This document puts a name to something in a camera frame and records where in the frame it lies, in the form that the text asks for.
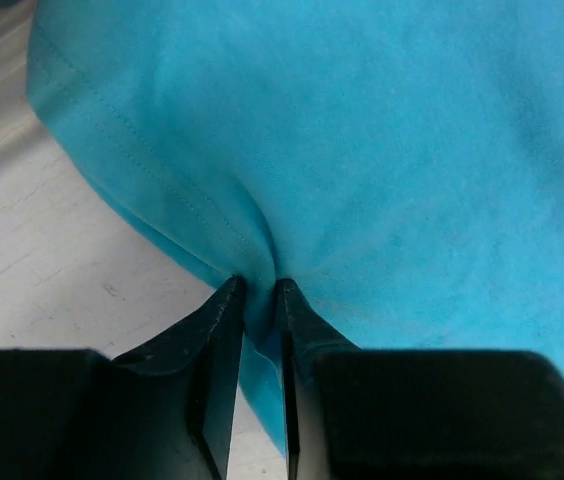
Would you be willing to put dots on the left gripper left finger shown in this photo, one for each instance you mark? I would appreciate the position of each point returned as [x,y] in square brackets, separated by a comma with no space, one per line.
[163,410]

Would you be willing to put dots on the cyan t shirt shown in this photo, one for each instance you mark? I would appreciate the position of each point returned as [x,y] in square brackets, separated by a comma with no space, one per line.
[402,161]

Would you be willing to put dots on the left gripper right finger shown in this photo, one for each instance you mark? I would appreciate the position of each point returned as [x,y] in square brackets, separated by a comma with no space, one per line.
[354,413]

